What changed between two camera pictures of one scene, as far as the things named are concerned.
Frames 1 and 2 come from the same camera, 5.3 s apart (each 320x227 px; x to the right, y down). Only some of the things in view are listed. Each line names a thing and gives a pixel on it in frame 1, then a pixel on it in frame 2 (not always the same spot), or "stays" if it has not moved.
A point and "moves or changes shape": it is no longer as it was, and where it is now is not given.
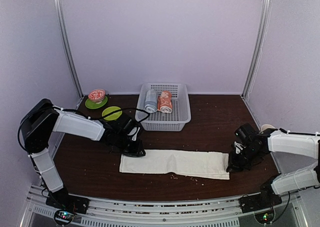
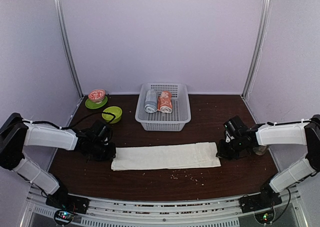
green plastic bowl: x=113 y=116 stays
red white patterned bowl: x=97 y=95 stays
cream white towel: x=212 y=164 moves or changes shape
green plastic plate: x=91 y=104 stays
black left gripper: x=136 y=152 → x=111 y=154
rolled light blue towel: x=151 y=101 stays
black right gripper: x=233 y=166 → x=221 y=153
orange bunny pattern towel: x=165 y=101 stays
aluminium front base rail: x=165 y=212 stays
